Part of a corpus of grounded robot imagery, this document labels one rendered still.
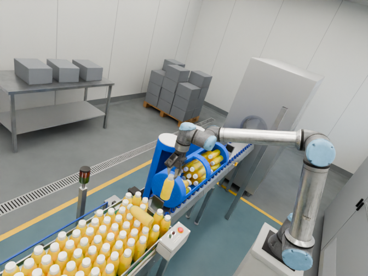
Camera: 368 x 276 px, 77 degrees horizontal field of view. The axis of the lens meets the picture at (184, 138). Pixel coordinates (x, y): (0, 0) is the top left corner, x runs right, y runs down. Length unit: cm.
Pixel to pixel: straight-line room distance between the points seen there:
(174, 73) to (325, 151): 436
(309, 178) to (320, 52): 525
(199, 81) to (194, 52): 209
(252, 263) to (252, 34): 573
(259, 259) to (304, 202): 56
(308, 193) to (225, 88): 580
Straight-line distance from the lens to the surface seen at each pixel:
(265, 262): 172
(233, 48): 684
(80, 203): 176
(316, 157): 123
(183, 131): 131
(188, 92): 509
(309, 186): 130
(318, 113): 645
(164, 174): 172
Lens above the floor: 225
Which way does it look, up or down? 27 degrees down
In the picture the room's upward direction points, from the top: 18 degrees clockwise
